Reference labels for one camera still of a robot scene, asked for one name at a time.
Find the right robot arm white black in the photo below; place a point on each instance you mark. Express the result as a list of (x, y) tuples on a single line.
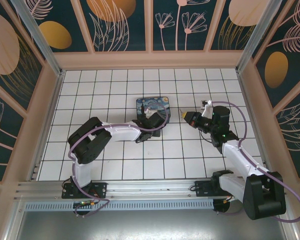
[(240, 155)]

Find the aluminium table edge rail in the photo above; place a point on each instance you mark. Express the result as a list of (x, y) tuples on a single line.
[(252, 120), (47, 125)]

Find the blue starry-night patterned pad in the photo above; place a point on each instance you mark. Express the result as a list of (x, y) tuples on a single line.
[(156, 102)]

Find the wall panel pink flowers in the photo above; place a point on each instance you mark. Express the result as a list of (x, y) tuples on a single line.
[(2, 125), (190, 25)]

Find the wall panel peach circle gold lines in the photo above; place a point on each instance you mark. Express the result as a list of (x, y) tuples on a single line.
[(240, 15), (5, 50)]

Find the wall panel pink feather leaf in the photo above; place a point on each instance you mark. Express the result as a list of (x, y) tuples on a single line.
[(297, 125)]

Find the aluminium frame post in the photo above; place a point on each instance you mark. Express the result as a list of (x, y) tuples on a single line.
[(37, 35), (262, 35)]

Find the aluminium mounting rail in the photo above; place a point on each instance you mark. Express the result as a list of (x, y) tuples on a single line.
[(145, 188)]

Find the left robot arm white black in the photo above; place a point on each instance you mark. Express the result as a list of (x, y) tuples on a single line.
[(122, 132)]

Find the grey metal plate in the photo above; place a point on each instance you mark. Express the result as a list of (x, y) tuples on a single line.
[(152, 225)]

